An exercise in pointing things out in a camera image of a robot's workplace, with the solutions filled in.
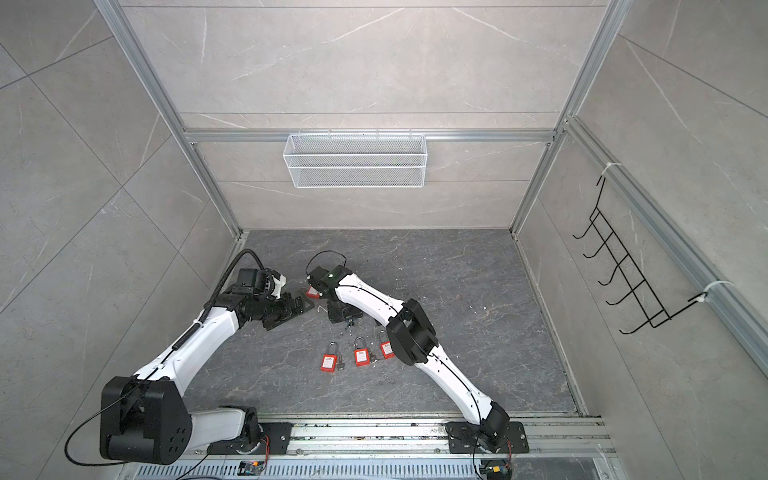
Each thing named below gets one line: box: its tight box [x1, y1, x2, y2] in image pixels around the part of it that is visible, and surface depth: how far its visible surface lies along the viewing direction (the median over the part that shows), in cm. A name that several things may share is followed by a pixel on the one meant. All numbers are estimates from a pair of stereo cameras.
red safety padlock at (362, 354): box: [353, 335, 371, 367], surface depth 87 cm
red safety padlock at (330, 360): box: [320, 341, 339, 373], surface depth 87 cm
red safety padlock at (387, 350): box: [380, 341, 396, 359], surface depth 89 cm
